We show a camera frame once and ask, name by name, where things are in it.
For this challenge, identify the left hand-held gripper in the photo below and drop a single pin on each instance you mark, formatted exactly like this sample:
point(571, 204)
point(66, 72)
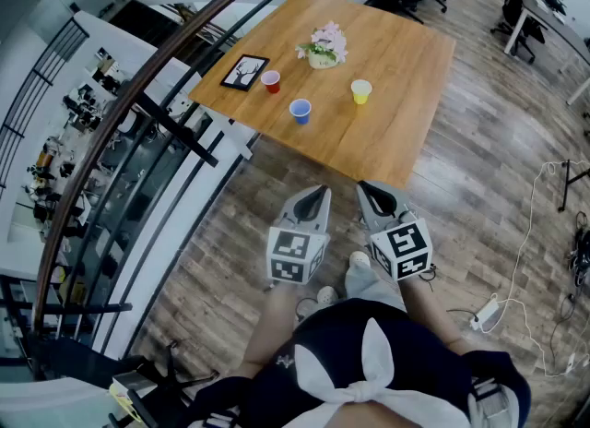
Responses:
point(288, 255)

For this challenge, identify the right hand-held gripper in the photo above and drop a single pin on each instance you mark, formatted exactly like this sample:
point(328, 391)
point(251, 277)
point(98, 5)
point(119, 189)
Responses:
point(405, 251)

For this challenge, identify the blue plastic cup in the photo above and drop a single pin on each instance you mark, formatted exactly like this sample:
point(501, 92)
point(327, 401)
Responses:
point(301, 112)

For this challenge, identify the yellow plastic cup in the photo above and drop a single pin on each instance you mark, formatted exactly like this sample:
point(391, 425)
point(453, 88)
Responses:
point(361, 93)

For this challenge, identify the red plastic cup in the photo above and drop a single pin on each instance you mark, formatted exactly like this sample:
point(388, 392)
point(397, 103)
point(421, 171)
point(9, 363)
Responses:
point(271, 84)

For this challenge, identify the person's left forearm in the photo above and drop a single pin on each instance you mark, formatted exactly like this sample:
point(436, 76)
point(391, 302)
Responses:
point(272, 324)

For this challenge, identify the person's right forearm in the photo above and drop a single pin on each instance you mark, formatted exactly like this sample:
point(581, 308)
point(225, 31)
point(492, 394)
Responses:
point(428, 315)

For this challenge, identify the person's white shoe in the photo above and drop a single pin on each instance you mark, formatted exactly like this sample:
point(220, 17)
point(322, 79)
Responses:
point(359, 258)
point(327, 294)

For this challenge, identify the person's grey trousers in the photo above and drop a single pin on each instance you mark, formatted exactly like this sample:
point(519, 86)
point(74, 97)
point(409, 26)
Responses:
point(369, 285)

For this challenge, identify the person's dark top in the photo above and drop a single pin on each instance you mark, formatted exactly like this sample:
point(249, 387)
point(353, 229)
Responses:
point(332, 329)

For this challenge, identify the white power strip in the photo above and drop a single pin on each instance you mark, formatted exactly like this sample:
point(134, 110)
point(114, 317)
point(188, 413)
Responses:
point(485, 314)

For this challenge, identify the black framed deer picture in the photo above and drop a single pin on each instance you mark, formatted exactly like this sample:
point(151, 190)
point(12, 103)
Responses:
point(244, 73)

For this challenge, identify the potted pink flowers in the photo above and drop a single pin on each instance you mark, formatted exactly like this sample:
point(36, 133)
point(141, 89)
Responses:
point(325, 48)

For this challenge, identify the black metal stand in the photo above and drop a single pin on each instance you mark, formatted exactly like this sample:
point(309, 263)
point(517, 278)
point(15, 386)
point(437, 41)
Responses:
point(566, 186)

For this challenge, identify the person's white tied cloth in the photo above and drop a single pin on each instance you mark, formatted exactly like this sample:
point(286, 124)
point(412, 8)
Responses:
point(369, 391)

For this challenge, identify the black railing with wooden handrail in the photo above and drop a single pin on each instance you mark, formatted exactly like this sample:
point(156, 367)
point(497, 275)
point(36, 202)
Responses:
point(92, 149)

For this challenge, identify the black folding stand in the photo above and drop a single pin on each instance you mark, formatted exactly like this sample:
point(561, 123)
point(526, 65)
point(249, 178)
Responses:
point(152, 389)

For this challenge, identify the white-legged office desk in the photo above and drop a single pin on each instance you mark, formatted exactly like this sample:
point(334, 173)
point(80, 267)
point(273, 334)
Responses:
point(553, 25)

